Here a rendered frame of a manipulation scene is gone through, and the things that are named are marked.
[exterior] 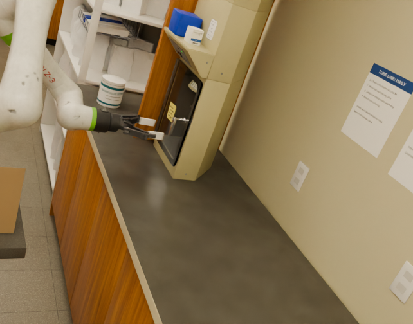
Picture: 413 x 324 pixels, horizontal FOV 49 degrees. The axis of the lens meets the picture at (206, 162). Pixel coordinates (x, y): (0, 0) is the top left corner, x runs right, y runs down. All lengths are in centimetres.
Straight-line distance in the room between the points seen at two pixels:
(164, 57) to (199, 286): 111
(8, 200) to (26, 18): 55
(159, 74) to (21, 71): 91
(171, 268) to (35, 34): 83
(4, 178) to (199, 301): 66
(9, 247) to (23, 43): 59
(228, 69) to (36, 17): 76
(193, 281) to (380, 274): 62
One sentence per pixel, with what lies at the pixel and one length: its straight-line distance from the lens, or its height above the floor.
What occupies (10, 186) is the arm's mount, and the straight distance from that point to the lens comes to 140.
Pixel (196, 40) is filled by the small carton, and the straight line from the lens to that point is 189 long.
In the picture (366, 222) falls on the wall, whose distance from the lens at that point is 169.
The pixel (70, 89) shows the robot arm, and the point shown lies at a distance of 187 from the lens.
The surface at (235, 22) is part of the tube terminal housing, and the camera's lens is 182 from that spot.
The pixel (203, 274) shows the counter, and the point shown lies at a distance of 153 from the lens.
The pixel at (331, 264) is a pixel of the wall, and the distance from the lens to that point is 181.
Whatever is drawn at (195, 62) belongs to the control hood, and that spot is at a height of 146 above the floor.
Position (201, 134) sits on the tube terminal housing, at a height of 117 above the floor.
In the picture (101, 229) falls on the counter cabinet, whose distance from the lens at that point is 202.
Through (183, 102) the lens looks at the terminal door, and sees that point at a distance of 198.
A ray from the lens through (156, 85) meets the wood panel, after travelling 220.
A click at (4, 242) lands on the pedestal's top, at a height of 94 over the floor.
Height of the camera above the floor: 186
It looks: 24 degrees down
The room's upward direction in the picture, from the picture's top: 20 degrees clockwise
